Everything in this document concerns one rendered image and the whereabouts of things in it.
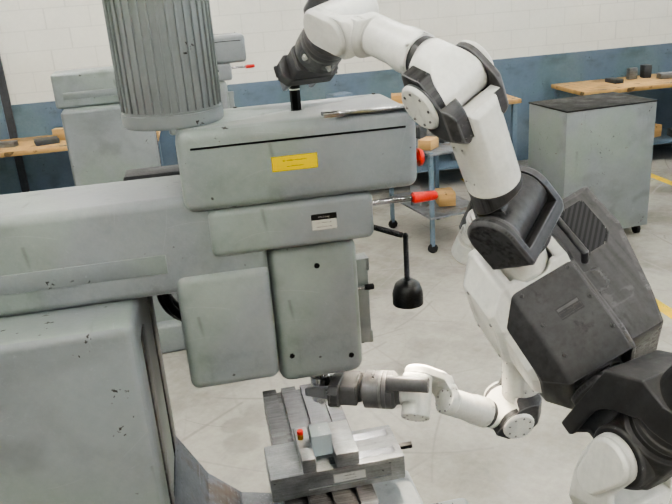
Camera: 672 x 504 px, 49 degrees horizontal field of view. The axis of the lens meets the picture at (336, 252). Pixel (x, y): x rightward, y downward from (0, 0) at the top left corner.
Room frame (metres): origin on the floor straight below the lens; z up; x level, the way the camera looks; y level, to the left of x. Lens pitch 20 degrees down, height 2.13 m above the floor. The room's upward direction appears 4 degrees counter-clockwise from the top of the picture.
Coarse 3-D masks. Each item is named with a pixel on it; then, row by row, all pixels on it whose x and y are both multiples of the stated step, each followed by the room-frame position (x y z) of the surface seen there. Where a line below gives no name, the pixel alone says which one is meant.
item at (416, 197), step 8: (416, 192) 1.46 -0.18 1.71; (424, 192) 1.46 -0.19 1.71; (432, 192) 1.46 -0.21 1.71; (376, 200) 1.44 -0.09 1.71; (384, 200) 1.44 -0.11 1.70; (392, 200) 1.44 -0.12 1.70; (400, 200) 1.45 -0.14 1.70; (408, 200) 1.45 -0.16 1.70; (416, 200) 1.45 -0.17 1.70; (424, 200) 1.45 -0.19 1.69
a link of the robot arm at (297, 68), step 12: (300, 36) 1.36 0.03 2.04; (300, 48) 1.36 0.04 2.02; (288, 60) 1.42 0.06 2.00; (300, 60) 1.37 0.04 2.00; (312, 60) 1.34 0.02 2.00; (276, 72) 1.43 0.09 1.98; (288, 72) 1.42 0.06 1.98; (300, 72) 1.39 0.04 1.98; (312, 72) 1.41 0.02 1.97; (324, 72) 1.37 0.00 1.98; (336, 72) 1.47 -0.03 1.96; (288, 84) 1.42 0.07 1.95; (300, 84) 1.44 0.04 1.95
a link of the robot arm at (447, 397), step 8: (408, 368) 1.48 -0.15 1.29; (416, 368) 1.47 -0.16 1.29; (424, 368) 1.47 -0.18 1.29; (432, 368) 1.48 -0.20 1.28; (432, 376) 1.47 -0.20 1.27; (440, 376) 1.48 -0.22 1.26; (448, 376) 1.49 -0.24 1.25; (432, 384) 1.51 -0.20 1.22; (440, 384) 1.49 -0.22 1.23; (448, 384) 1.47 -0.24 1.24; (432, 392) 1.51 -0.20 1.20; (440, 392) 1.50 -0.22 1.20; (448, 392) 1.48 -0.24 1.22; (456, 392) 1.47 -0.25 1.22; (440, 400) 1.49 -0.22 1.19; (448, 400) 1.46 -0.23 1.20; (456, 400) 1.46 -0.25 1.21; (440, 408) 1.47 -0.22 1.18; (448, 408) 1.45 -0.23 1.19; (456, 408) 1.45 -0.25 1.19
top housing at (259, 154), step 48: (384, 96) 1.61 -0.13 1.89; (192, 144) 1.35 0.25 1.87; (240, 144) 1.37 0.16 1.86; (288, 144) 1.38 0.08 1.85; (336, 144) 1.40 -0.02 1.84; (384, 144) 1.42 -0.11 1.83; (192, 192) 1.35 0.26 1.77; (240, 192) 1.37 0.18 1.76; (288, 192) 1.38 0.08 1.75; (336, 192) 1.40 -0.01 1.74
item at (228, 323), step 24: (192, 288) 1.36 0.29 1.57; (216, 288) 1.37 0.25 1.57; (240, 288) 1.37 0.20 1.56; (264, 288) 1.38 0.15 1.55; (192, 312) 1.36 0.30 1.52; (216, 312) 1.36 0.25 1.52; (240, 312) 1.37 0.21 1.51; (264, 312) 1.38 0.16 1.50; (192, 336) 1.36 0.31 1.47; (216, 336) 1.36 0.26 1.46; (240, 336) 1.37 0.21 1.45; (264, 336) 1.38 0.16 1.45; (192, 360) 1.36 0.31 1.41; (216, 360) 1.36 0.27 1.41; (240, 360) 1.37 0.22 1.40; (264, 360) 1.38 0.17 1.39; (216, 384) 1.36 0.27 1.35
